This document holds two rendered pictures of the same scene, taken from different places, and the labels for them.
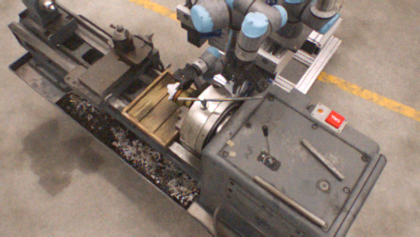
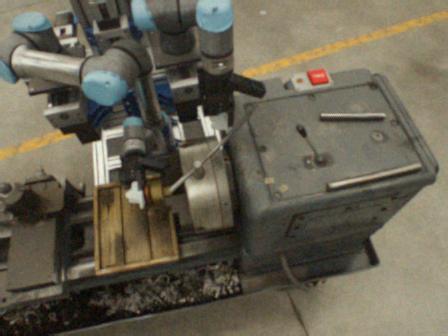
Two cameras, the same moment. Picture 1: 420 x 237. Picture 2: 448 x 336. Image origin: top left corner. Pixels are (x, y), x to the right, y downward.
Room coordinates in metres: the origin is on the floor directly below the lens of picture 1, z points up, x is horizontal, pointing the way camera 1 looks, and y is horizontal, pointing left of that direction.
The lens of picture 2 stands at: (0.34, 0.30, 2.10)
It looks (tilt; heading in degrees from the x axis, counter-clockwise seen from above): 60 degrees down; 316
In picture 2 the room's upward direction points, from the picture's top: 2 degrees counter-clockwise
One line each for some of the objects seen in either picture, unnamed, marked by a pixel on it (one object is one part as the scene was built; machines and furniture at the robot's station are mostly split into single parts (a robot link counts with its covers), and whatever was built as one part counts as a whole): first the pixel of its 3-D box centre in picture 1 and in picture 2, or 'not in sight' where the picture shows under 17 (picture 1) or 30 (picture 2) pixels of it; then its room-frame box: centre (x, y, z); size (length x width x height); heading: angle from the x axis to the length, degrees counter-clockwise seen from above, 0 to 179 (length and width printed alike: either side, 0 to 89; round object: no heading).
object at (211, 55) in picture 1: (208, 58); (133, 133); (1.12, 0.02, 1.08); 0.11 x 0.08 x 0.09; 144
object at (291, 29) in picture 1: (289, 19); (176, 33); (1.28, -0.36, 1.21); 0.15 x 0.15 x 0.10
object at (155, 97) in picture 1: (166, 106); (134, 221); (0.94, 0.23, 0.89); 0.36 x 0.30 x 0.04; 145
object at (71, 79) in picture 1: (112, 66); (30, 239); (1.17, 0.55, 0.90); 0.47 x 0.30 x 0.06; 145
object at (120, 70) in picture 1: (118, 63); (35, 229); (1.15, 0.51, 0.95); 0.43 x 0.17 x 0.05; 145
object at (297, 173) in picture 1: (286, 169); (313, 161); (0.57, -0.34, 1.06); 0.59 x 0.48 x 0.39; 55
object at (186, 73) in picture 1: (186, 76); (133, 169); (1.00, 0.12, 1.08); 0.12 x 0.09 x 0.08; 144
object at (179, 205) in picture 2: (184, 121); (184, 213); (0.75, 0.11, 1.08); 0.12 x 0.11 x 0.05; 145
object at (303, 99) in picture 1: (297, 100); (270, 90); (0.80, -0.36, 1.24); 0.09 x 0.08 x 0.03; 55
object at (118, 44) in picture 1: (123, 42); (21, 200); (1.19, 0.47, 1.07); 0.07 x 0.07 x 0.10; 55
